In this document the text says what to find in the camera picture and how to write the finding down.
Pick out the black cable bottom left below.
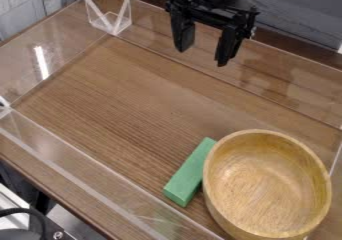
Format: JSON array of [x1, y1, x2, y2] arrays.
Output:
[[0, 207, 49, 240]]

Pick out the clear acrylic corner bracket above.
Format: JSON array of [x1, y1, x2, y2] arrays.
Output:
[[85, 0, 133, 36]]

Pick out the black metal bracket with bolt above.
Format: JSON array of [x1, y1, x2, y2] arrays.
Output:
[[46, 219, 77, 240]]

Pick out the brown wooden bowl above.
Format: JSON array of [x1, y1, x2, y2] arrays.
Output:
[[204, 129, 333, 240]]

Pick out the green rectangular block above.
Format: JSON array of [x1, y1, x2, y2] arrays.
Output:
[[164, 137, 217, 207]]

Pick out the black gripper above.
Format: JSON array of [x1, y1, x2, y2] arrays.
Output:
[[166, 0, 260, 67]]

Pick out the clear acrylic enclosure wall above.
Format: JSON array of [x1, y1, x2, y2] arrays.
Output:
[[0, 0, 342, 240]]

